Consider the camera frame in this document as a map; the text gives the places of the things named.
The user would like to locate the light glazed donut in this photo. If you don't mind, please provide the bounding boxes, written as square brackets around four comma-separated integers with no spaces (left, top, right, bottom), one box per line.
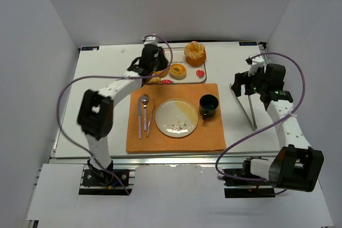
[169,64,186,80]

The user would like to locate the large sugared round bread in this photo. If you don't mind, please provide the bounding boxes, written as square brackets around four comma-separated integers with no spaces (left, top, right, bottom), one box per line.
[184,41,206,67]

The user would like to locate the metal serving tongs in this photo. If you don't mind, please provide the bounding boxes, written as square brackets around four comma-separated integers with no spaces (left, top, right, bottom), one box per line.
[229,83,258,132]

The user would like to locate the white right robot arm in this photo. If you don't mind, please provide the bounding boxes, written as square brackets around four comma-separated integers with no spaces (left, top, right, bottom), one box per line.
[230,64,324,192]

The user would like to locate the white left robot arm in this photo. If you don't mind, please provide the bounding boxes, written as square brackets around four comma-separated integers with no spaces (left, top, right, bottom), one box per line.
[77,44,169,180]

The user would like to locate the oval brown bread roll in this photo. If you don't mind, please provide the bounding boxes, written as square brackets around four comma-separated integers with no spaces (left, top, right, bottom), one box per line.
[146,76,161,84]

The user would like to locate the orange glazed donut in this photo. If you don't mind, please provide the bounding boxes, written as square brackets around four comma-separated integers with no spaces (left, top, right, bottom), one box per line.
[152,69,168,78]

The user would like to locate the dark green mug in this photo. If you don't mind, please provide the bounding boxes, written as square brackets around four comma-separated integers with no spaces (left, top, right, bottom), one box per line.
[199,95,219,120]

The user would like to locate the strawberry pattern tray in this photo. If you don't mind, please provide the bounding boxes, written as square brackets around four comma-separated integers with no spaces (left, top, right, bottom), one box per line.
[159,48,207,84]

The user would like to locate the white beige ceramic plate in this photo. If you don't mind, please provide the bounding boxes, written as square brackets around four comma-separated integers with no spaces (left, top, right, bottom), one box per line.
[155,98,199,138]

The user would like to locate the orange cloth placemat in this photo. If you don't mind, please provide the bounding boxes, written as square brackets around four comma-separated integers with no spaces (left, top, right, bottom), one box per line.
[126,83,226,153]

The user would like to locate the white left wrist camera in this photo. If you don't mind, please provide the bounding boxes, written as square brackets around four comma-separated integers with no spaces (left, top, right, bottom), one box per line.
[143,35,158,45]

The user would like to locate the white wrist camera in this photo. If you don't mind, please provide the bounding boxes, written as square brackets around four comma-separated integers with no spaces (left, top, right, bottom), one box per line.
[143,35,158,45]
[246,54,266,76]

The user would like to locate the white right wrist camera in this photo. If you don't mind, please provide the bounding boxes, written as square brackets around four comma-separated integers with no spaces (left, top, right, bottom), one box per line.
[246,54,266,76]

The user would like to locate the pink handled spoon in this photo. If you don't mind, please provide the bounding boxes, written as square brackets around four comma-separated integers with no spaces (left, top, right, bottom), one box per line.
[141,94,149,131]

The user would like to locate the pink handled knife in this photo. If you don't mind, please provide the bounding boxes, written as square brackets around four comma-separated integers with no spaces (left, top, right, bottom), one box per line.
[137,97,142,139]

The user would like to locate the pink handled fork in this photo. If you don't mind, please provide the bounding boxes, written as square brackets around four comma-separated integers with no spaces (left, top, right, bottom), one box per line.
[146,101,156,138]

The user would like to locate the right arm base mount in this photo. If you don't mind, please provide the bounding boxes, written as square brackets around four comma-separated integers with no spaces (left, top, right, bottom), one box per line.
[217,158,276,199]

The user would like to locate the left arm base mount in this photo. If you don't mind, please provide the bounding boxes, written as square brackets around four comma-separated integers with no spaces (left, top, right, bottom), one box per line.
[79,160,132,196]

